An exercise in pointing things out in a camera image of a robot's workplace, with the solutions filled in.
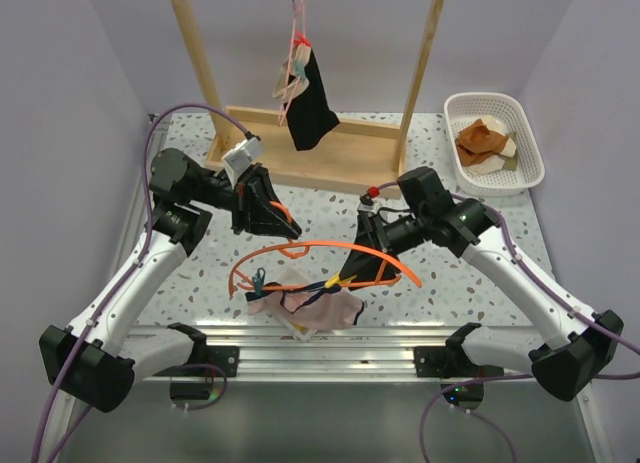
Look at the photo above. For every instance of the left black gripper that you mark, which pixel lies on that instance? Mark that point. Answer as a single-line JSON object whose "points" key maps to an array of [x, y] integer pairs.
{"points": [[252, 209]]}

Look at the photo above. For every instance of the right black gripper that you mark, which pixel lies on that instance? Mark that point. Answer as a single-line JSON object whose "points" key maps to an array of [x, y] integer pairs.
{"points": [[363, 264]]}

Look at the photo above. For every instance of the pink underwear navy trim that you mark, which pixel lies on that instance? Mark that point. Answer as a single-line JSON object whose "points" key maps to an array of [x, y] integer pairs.
{"points": [[311, 307]]}

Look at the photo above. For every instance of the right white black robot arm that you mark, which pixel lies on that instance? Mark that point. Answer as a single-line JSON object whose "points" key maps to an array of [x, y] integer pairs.
{"points": [[574, 342]]}

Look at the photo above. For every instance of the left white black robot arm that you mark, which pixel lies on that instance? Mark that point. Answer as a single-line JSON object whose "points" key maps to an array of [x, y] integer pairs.
{"points": [[86, 359]]}

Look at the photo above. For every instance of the black beige underwear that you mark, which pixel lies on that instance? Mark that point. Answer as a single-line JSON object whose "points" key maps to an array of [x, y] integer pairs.
{"points": [[309, 118]]}

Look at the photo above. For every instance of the wooden hanging rack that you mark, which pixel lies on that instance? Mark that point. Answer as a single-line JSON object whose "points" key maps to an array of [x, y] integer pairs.
{"points": [[349, 159]]}

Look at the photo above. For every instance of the clear plastic clip box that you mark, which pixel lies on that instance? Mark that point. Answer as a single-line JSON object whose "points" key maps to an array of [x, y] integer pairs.
{"points": [[299, 333]]}

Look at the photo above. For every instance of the cream cloth in basket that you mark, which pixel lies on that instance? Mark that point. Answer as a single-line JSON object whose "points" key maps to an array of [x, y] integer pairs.
{"points": [[495, 163]]}

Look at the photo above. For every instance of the brown cloth in basket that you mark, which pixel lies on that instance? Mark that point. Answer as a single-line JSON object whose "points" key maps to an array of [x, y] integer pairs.
{"points": [[477, 143]]}

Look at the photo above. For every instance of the light blue clothespin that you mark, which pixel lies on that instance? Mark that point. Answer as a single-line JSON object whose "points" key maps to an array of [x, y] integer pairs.
{"points": [[298, 70]]}

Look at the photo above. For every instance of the white plastic basket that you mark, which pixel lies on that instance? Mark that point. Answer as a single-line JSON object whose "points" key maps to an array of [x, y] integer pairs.
{"points": [[521, 173]]}

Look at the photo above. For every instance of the red clothespin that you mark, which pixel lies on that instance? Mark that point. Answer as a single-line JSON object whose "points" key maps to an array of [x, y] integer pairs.
{"points": [[301, 40]]}

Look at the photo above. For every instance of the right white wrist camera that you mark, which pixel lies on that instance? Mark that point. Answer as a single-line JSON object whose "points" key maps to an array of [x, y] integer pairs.
{"points": [[368, 203]]}

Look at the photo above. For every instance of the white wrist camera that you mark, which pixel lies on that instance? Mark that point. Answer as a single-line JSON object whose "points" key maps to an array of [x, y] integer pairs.
{"points": [[368, 203], [238, 159]]}

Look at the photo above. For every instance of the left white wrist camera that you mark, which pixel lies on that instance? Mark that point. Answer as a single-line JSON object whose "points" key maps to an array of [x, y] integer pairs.
{"points": [[238, 159]]}

